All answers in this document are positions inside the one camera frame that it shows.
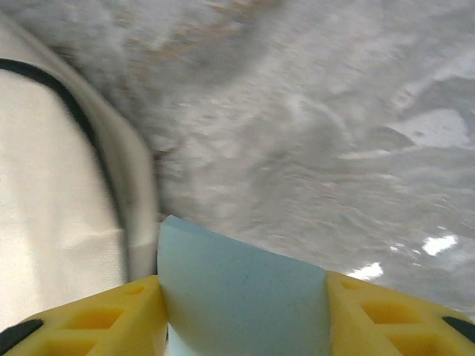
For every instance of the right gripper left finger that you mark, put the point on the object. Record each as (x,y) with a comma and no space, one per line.
(92,322)

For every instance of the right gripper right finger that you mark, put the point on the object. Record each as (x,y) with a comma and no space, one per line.
(389,322)

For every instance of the light blue sticky note pad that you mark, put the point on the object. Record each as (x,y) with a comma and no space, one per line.
(241,289)

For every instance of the beige canvas backpack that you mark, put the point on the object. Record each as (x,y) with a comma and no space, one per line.
(44,167)

